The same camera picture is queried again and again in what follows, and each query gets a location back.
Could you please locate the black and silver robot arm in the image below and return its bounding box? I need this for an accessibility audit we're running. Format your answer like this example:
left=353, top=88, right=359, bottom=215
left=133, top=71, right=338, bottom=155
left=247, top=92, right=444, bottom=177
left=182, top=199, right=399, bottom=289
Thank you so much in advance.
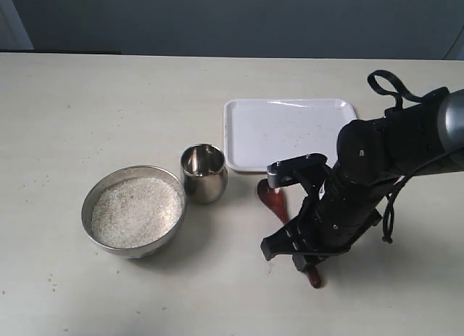
left=260, top=88, right=463, bottom=269

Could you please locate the steel bowl of rice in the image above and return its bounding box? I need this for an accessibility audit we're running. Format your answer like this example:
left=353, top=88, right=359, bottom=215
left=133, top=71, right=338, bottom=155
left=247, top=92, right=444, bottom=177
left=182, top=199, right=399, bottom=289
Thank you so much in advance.
left=81, top=165, right=187, bottom=259

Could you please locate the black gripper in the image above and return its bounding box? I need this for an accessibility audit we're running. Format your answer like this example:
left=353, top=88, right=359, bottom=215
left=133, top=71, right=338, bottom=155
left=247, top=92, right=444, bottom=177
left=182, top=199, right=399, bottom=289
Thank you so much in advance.
left=260, top=163, right=383, bottom=272

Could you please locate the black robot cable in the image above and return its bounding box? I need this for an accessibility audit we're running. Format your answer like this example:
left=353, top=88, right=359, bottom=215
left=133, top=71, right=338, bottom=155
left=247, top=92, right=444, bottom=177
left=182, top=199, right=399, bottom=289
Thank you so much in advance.
left=367, top=70, right=452, bottom=245

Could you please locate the white plastic tray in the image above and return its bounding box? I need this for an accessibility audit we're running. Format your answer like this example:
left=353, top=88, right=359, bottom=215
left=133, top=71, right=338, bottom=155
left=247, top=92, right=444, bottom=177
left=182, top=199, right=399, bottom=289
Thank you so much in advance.
left=223, top=98, right=357, bottom=173

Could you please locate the small steel cup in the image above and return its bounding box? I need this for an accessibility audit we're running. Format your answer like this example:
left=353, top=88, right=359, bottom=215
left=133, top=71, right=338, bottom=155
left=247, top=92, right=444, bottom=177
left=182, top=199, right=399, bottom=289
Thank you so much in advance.
left=180, top=144, right=228, bottom=204

